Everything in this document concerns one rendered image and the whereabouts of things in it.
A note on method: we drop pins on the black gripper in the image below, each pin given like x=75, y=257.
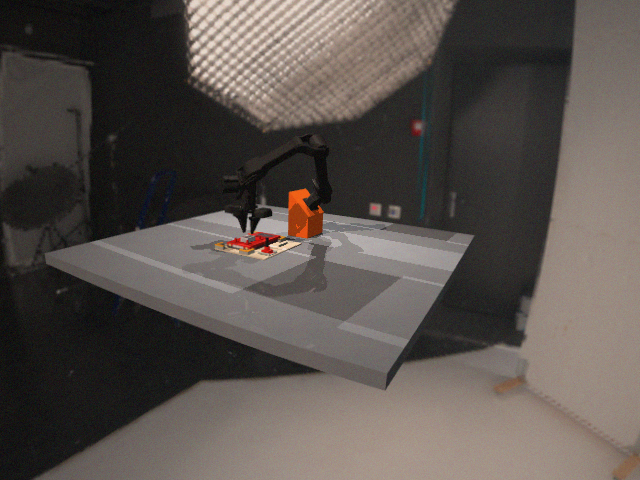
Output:
x=256, y=213

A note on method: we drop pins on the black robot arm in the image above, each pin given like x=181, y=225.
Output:
x=257, y=168

